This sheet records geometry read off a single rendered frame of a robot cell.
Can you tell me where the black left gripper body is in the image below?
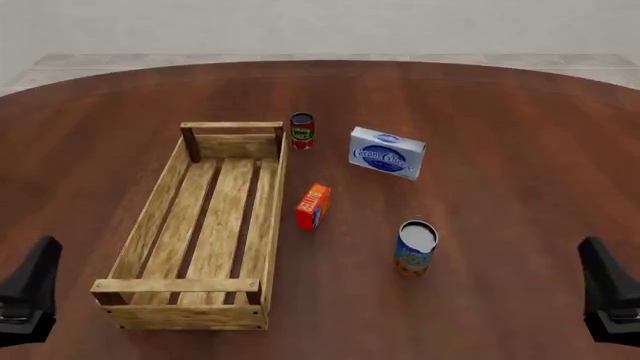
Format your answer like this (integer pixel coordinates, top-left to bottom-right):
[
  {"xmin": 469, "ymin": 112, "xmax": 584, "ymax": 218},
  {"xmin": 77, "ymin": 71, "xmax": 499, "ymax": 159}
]
[{"xmin": 0, "ymin": 296, "xmax": 58, "ymax": 348}]

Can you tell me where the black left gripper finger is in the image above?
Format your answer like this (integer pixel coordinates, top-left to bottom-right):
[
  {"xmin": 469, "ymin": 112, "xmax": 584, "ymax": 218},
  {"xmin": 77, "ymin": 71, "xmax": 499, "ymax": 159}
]
[{"xmin": 0, "ymin": 234, "xmax": 64, "ymax": 311}]

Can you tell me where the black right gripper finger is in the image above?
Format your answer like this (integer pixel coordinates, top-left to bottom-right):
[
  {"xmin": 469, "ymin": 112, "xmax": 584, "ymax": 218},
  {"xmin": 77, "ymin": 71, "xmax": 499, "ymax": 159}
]
[{"xmin": 577, "ymin": 235, "xmax": 640, "ymax": 315}]

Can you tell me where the blue alphabet soup tin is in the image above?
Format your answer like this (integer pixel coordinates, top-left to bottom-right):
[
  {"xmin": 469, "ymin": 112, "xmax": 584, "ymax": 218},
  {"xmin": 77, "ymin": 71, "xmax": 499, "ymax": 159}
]
[{"xmin": 397, "ymin": 219, "xmax": 440, "ymax": 279}]

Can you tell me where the wooden slat tray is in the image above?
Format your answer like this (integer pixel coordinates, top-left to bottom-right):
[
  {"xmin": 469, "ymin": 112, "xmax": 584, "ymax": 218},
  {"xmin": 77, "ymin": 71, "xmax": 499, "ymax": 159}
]
[{"xmin": 89, "ymin": 120, "xmax": 290, "ymax": 332}]

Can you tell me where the pale blue cream cheese box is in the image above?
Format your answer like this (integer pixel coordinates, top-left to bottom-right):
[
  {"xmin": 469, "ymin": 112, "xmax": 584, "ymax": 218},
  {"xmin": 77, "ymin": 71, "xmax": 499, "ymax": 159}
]
[{"xmin": 348, "ymin": 126, "xmax": 428, "ymax": 182}]

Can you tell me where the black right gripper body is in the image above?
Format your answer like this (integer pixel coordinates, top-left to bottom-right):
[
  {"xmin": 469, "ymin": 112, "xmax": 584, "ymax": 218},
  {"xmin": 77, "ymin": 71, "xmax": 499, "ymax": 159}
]
[{"xmin": 583, "ymin": 306, "xmax": 640, "ymax": 345}]

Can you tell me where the red tomato sauce tin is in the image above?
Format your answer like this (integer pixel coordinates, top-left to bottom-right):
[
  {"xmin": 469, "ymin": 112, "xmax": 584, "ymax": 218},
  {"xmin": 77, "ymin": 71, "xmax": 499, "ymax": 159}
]
[{"xmin": 290, "ymin": 111, "xmax": 317, "ymax": 150}]

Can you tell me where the red and orange butter box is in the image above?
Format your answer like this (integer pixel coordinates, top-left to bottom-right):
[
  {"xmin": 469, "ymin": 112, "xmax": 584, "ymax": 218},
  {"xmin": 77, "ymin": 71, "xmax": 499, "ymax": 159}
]
[{"xmin": 295, "ymin": 182, "xmax": 332, "ymax": 233}]

